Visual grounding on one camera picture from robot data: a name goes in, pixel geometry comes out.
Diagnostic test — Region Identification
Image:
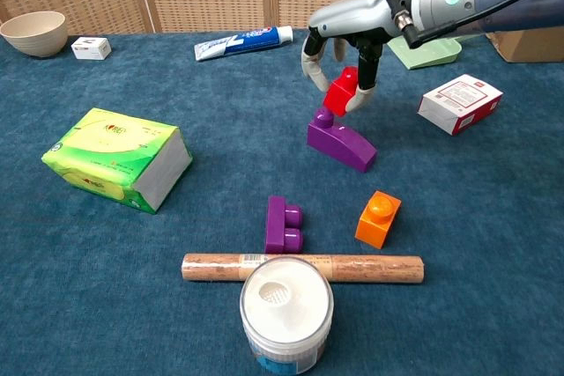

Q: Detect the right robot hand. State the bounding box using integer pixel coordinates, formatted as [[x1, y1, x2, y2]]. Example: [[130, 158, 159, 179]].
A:
[[301, 0, 419, 118]]

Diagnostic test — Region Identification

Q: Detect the red toy block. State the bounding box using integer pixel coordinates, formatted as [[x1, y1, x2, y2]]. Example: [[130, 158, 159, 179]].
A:
[[323, 66, 360, 118]]

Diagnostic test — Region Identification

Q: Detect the long purple block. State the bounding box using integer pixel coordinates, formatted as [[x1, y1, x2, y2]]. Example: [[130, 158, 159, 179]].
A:
[[307, 107, 378, 173]]

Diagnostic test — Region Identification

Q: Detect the cardboard box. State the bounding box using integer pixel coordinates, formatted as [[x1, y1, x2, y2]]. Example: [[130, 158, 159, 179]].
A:
[[484, 27, 564, 63]]

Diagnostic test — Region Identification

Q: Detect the orange block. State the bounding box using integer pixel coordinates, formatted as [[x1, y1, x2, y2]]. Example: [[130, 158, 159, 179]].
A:
[[354, 190, 403, 250]]

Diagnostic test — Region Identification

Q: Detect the small purple lego block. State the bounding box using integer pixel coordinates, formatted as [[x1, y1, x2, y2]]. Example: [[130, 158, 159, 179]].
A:
[[264, 195, 304, 255]]

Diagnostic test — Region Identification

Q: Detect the small white box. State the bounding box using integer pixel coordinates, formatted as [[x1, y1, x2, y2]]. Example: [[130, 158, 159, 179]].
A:
[[70, 36, 112, 62]]

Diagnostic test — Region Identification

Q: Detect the green tissue pack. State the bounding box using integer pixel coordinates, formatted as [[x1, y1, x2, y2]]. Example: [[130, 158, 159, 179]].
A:
[[41, 107, 194, 216]]

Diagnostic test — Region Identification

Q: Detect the pale green dustpan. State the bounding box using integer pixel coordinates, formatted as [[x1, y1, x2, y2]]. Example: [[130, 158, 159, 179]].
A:
[[387, 34, 463, 71]]

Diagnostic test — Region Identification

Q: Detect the blue white toothpaste tube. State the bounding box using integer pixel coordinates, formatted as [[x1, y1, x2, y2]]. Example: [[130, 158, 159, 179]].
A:
[[194, 25, 294, 63]]

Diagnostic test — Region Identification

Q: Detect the white and red carton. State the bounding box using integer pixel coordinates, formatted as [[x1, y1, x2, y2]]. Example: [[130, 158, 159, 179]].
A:
[[417, 74, 504, 136]]

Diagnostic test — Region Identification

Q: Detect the blue carpet table cover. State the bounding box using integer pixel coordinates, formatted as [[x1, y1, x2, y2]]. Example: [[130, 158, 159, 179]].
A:
[[0, 27, 564, 376]]

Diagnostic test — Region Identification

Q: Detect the beige bowl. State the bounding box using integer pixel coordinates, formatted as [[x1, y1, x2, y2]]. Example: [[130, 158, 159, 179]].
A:
[[0, 11, 70, 58]]

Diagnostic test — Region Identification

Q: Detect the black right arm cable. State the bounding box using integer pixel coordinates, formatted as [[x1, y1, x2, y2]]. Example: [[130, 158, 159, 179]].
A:
[[393, 0, 564, 49]]

